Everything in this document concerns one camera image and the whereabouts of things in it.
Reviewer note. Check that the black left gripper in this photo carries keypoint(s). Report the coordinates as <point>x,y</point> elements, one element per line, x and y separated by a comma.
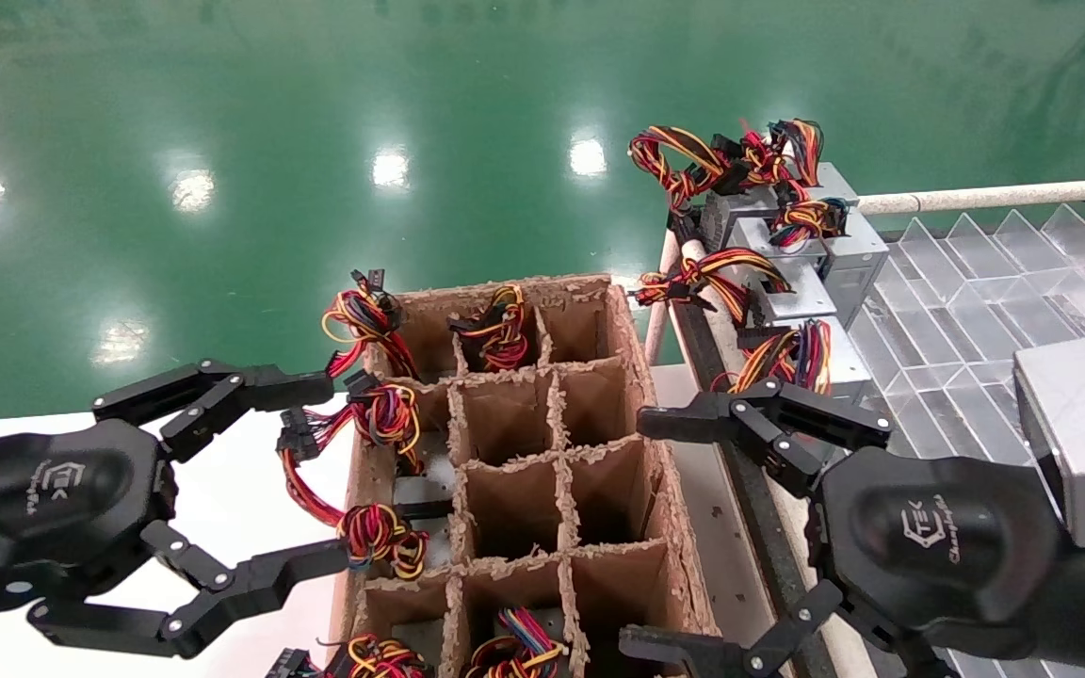
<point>43,508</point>

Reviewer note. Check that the clear acrylic divider tray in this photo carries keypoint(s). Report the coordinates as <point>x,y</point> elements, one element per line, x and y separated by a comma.
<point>957,311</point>

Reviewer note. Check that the black pipe joint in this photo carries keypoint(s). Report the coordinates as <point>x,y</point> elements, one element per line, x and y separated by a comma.
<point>684,228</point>

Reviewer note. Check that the worn cardboard divider box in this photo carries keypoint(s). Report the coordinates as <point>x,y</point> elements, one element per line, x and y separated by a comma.
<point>505,414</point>

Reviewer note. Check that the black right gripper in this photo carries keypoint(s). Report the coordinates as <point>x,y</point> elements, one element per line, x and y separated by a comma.
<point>938,546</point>

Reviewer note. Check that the black rack shelf panel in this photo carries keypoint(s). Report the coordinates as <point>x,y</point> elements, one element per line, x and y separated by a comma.
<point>754,537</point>

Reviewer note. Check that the cream rack leg pipe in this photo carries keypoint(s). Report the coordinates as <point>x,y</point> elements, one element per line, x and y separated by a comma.
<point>660,320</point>

